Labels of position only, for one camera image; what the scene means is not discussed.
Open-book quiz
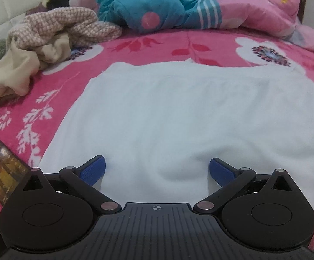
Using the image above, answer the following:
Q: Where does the blue and pink floral quilt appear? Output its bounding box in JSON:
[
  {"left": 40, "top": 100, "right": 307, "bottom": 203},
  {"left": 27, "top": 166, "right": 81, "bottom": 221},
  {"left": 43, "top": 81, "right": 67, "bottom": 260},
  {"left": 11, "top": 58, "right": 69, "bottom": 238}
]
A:
[{"left": 70, "top": 0, "right": 314, "bottom": 59}]

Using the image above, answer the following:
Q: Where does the pink checked blanket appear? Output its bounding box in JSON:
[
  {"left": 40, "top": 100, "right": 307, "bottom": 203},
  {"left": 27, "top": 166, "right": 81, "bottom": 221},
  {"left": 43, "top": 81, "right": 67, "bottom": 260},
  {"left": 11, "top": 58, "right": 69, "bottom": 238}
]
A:
[{"left": 7, "top": 7, "right": 123, "bottom": 57}]

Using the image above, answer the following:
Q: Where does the purple pillow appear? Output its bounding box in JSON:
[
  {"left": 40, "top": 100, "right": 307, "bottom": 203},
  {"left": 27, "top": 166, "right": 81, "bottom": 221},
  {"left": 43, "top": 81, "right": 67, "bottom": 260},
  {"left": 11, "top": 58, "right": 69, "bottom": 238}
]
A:
[{"left": 25, "top": 1, "right": 49, "bottom": 15}]

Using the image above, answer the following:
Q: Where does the smartphone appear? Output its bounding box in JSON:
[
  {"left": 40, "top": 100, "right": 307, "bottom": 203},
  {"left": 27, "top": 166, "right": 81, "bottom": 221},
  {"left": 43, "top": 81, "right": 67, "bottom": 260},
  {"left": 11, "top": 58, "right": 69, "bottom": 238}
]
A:
[{"left": 0, "top": 139, "right": 31, "bottom": 206}]

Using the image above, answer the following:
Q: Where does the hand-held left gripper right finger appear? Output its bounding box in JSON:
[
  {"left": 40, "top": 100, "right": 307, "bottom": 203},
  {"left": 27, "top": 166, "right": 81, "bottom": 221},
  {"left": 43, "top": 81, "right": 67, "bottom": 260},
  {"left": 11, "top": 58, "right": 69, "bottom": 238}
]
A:
[{"left": 193, "top": 158, "right": 297, "bottom": 217}]

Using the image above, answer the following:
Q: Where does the wooden door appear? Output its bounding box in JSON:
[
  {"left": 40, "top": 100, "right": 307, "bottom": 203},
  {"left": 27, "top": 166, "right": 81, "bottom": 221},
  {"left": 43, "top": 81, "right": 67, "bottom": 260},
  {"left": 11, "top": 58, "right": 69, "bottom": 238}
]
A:
[{"left": 291, "top": 0, "right": 314, "bottom": 26}]

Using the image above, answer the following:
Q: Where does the pink and white headboard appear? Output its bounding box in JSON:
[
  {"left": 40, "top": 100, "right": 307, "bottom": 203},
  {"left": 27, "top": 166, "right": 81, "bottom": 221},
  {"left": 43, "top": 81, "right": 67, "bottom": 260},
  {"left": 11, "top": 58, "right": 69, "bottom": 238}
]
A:
[{"left": 0, "top": 0, "right": 88, "bottom": 41}]

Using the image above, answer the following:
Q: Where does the pink floral bed blanket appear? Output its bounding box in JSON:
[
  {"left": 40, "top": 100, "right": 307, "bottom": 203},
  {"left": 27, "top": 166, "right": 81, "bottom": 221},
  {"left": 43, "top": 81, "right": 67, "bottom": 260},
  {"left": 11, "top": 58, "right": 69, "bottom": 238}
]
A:
[{"left": 0, "top": 27, "right": 314, "bottom": 252}]

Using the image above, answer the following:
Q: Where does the white sweatshirt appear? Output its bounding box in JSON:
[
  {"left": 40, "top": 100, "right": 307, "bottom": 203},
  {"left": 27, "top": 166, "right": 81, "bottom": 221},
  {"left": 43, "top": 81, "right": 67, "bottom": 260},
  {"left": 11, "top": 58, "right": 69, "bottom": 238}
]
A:
[{"left": 38, "top": 61, "right": 314, "bottom": 214}]

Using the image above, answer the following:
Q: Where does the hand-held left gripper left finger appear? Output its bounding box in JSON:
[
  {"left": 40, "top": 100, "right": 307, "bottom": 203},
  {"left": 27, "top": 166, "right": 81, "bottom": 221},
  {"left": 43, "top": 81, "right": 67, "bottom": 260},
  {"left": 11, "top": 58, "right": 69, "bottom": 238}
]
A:
[{"left": 20, "top": 155, "right": 122, "bottom": 216}]

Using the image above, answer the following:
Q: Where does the beige garment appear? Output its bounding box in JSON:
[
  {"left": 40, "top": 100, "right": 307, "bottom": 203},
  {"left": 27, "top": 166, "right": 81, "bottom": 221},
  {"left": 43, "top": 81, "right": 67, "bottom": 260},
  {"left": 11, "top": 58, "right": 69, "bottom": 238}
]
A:
[{"left": 0, "top": 34, "right": 72, "bottom": 114}]

